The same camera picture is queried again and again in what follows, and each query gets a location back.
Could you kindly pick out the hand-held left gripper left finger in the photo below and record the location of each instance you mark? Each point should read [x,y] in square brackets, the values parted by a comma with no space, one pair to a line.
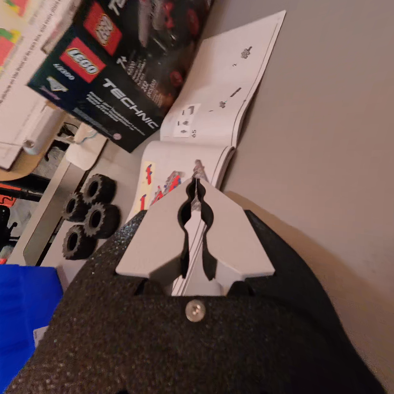
[154,240]

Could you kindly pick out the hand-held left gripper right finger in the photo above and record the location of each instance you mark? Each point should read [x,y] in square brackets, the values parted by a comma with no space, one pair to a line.
[240,240]

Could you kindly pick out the grey desk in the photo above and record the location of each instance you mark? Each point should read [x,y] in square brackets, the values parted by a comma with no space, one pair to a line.
[307,123]

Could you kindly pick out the blue plastic bin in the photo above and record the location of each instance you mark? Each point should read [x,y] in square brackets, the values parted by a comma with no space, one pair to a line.
[24,307]

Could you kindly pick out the white instruction booklet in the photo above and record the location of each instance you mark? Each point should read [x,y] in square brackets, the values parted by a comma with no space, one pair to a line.
[215,92]

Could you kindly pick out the black toy set box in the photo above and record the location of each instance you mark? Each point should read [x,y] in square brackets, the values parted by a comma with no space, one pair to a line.
[123,77]

